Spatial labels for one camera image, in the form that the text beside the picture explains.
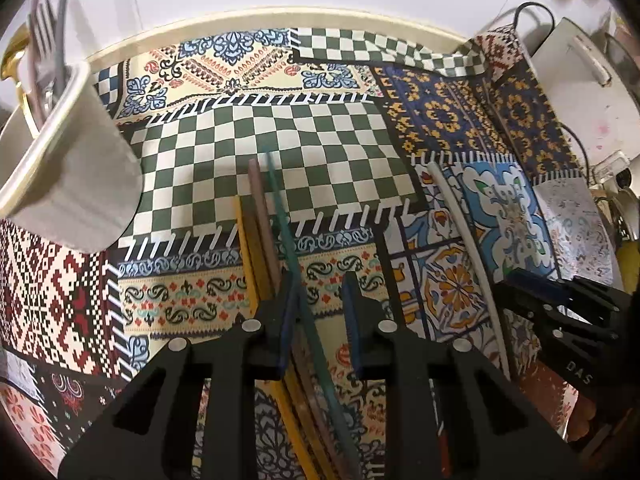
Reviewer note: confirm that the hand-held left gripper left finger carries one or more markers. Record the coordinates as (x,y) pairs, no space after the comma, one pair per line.
(286,320)

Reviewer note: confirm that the white chopstick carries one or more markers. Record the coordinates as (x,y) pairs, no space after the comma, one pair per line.
(472,240)

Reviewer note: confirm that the white ceramic cup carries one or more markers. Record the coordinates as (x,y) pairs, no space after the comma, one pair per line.
(85,175)

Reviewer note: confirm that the silver fork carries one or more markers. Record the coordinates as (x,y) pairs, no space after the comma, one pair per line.
(42,30)

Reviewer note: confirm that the pink chopstick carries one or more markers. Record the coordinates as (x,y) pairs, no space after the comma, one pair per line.
(34,85)

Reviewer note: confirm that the patterned patchwork table mat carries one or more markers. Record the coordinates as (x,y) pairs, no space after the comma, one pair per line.
(250,125)

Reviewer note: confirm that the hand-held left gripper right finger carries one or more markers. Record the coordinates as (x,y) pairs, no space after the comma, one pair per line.
(350,320)

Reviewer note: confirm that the yellow chopstick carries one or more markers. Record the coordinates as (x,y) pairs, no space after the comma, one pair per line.
(250,250)

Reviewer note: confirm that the teal chopstick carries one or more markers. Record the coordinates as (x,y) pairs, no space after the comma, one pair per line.
(282,210)

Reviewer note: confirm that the gold spoon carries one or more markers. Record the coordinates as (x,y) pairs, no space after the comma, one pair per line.
(10,60)

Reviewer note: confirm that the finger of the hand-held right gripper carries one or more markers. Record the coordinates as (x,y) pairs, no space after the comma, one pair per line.
(540,286)
(550,317)

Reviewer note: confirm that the white rice cooker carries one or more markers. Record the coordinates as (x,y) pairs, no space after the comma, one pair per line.
(575,90)

